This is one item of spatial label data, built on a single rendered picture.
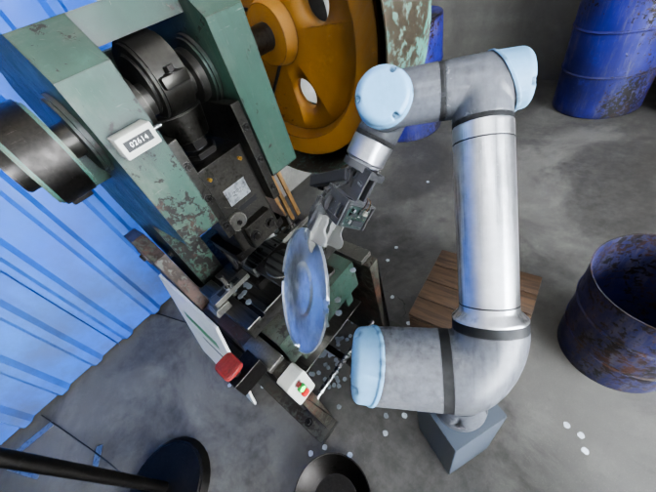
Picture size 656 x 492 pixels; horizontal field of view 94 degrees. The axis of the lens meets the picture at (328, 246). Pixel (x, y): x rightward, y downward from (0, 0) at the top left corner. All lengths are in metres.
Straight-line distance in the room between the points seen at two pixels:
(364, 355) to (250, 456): 1.27
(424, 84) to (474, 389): 0.39
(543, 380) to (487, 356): 1.22
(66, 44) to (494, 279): 0.73
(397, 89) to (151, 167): 0.50
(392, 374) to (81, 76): 0.66
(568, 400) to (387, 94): 1.45
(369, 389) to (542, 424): 1.19
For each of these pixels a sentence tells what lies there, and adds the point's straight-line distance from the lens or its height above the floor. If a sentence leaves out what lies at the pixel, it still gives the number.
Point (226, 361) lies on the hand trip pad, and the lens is 0.93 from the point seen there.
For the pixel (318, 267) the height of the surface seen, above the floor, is 1.02.
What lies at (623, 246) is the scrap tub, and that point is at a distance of 1.60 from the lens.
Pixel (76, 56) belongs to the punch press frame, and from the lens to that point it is 0.70.
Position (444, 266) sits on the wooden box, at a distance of 1.46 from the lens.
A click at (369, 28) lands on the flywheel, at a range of 0.79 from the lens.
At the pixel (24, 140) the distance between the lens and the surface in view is 0.73.
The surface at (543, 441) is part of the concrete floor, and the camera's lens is 1.59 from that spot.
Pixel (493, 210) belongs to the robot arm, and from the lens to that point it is 0.43.
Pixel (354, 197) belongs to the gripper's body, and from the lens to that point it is 0.56.
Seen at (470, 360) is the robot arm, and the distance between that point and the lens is 0.45.
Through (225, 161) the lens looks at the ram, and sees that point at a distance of 0.85.
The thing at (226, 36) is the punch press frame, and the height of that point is 1.39.
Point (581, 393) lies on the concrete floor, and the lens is 1.69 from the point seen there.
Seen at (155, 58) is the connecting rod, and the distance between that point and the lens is 0.78.
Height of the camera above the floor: 1.49
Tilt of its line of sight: 45 degrees down
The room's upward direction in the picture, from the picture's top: 20 degrees counter-clockwise
